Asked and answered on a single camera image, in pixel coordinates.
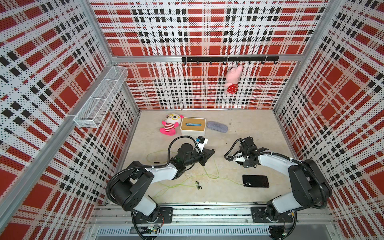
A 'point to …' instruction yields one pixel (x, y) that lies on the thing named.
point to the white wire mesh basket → (96, 107)
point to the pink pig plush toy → (232, 77)
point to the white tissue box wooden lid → (193, 126)
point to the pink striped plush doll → (171, 123)
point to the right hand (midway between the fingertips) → (248, 151)
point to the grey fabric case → (217, 126)
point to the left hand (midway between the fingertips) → (215, 151)
